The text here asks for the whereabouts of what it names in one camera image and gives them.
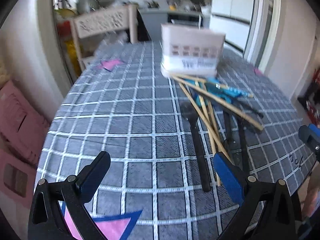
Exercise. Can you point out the white plastic utensil caddy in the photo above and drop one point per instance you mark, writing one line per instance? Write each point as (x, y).
(190, 50)

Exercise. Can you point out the grey checked tablecloth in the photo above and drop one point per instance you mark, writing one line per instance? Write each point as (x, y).
(153, 189)

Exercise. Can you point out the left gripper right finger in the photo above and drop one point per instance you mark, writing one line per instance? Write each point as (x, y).
(232, 177)

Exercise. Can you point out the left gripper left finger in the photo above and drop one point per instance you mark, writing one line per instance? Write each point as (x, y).
(91, 176)

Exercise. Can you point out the white perforated storage cart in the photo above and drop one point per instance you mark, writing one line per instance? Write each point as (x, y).
(119, 18)

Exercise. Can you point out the blue bamboo chopstick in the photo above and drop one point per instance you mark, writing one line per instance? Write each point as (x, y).
(213, 86)

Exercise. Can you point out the black built-in oven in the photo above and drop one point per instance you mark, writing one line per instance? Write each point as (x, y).
(185, 19)

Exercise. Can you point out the white refrigerator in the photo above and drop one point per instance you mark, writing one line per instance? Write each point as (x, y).
(232, 18)

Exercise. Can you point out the gold patterned chopstick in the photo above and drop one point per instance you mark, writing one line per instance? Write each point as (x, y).
(212, 142)

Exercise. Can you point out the pink cardboard box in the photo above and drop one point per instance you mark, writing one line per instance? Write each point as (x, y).
(23, 131)

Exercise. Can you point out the black plastic spoon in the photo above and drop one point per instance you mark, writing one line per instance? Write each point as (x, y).
(189, 113)

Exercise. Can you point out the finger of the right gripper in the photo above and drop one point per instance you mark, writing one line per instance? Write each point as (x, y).
(309, 135)

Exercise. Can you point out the plain bamboo chopstick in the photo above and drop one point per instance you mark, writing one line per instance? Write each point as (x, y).
(220, 101)

